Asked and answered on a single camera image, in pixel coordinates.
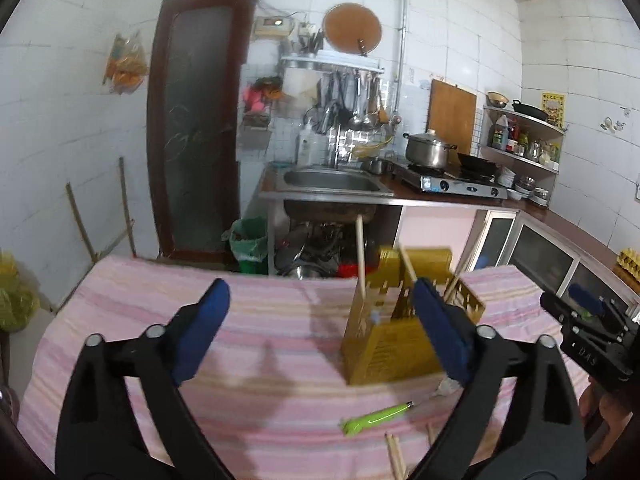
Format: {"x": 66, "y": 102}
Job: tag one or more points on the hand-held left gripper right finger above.
{"x": 440, "y": 330}

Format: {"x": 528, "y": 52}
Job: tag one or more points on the small steel pot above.
{"x": 374, "y": 165}

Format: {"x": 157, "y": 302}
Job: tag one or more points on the row of hanging ladles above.
{"x": 352, "y": 102}

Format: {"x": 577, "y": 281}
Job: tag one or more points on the orange plastic bag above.
{"x": 125, "y": 65}

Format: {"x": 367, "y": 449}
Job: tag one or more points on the black wok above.
{"x": 477, "y": 163}

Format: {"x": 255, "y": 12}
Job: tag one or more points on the pink and red cloths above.
{"x": 262, "y": 95}

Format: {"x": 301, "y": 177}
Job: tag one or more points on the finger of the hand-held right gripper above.
{"x": 557, "y": 306}
{"x": 587, "y": 297}

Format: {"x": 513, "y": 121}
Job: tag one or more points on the yellow plastic bag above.
{"x": 17, "y": 295}

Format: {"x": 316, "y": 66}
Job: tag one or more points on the dark oil bottle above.
{"x": 500, "y": 134}

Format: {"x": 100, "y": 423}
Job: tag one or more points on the white dish soap bottle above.
{"x": 308, "y": 145}

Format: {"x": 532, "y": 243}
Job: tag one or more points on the stainless steel sink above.
{"x": 330, "y": 182}

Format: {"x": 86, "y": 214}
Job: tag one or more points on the wooden cutting board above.
{"x": 451, "y": 117}

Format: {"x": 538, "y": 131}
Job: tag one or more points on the metal faucet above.
{"x": 336, "y": 150}

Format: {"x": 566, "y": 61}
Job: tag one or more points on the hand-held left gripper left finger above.
{"x": 200, "y": 330}

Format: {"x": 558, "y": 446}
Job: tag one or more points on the brown door with frosted glass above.
{"x": 200, "y": 125}

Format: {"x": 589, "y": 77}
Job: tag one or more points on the pink striped tablecloth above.
{"x": 280, "y": 340}

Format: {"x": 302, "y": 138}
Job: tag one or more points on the white corner shelf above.
{"x": 520, "y": 157}

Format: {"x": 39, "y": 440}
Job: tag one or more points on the steel pot with lid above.
{"x": 429, "y": 151}

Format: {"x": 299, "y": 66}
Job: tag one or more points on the yellow perforated utensil holder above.
{"x": 385, "y": 355}

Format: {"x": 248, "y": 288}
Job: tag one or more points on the pile of steel pots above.
{"x": 320, "y": 250}

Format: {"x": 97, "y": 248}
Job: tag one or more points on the egg tray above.
{"x": 627, "y": 262}

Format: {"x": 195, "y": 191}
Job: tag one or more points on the knife holder with knives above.
{"x": 311, "y": 42}

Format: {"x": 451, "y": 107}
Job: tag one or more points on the white wall hooks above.
{"x": 614, "y": 122}

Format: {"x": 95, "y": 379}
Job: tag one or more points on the white wall pipe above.
{"x": 401, "y": 35}

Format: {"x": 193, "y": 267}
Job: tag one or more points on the kitchen cabinet with glass doors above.
{"x": 540, "y": 250}

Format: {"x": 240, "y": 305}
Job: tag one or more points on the black pan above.
{"x": 529, "y": 110}

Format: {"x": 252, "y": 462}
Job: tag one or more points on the beige wall control box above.
{"x": 272, "y": 26}

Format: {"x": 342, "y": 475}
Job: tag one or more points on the wooden chopstick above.
{"x": 454, "y": 285}
{"x": 392, "y": 460}
{"x": 360, "y": 260}
{"x": 401, "y": 462}
{"x": 408, "y": 264}

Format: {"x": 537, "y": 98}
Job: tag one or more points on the yellow wall sticker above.
{"x": 552, "y": 110}

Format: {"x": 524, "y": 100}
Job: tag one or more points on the metal bowl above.
{"x": 498, "y": 100}

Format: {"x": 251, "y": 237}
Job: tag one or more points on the green bin with bag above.
{"x": 248, "y": 245}

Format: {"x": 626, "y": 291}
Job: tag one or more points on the stack of white bowls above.
{"x": 510, "y": 186}

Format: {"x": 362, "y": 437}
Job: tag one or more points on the person's right hand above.
{"x": 602, "y": 412}

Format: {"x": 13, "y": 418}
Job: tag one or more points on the grey gas stove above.
{"x": 450, "y": 185}

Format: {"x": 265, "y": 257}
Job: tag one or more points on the round brown pot lid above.
{"x": 352, "y": 29}

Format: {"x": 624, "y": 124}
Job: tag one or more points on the metal wall rack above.
{"x": 332, "y": 62}

